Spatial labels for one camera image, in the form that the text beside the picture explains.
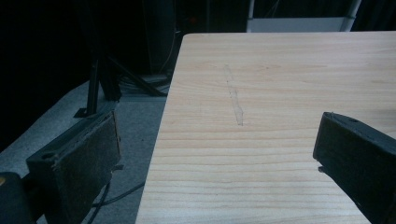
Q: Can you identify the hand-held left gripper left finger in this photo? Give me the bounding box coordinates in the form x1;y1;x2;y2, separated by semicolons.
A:
25;110;122;224

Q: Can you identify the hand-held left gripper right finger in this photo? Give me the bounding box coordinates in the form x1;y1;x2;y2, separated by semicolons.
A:
312;111;396;224

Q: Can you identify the black metal stand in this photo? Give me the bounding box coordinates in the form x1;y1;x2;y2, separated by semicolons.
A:
73;46;168;119

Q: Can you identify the black floor cable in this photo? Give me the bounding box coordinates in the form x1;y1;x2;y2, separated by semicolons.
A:
87;181;146;224

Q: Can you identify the bundle of dark cables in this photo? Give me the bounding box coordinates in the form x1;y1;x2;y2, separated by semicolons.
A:
120;74;172;94

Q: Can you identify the white metal frame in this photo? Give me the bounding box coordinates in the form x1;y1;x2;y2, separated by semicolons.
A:
247;0;363;34

